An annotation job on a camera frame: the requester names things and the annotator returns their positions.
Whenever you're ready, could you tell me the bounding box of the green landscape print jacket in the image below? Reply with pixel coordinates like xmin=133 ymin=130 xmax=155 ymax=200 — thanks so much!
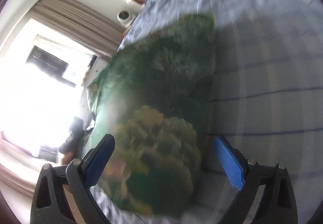
xmin=84 ymin=14 xmax=216 ymax=217

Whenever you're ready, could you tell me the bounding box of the blue plaid bed quilt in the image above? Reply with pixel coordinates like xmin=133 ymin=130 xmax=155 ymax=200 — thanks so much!
xmin=91 ymin=0 xmax=322 ymax=223

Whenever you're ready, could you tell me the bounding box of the beige window curtain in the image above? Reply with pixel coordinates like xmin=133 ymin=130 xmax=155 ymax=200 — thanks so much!
xmin=29 ymin=0 xmax=123 ymax=58

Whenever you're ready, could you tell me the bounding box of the white round desk fan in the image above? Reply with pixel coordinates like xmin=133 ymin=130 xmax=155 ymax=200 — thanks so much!
xmin=117 ymin=11 xmax=137 ymax=28

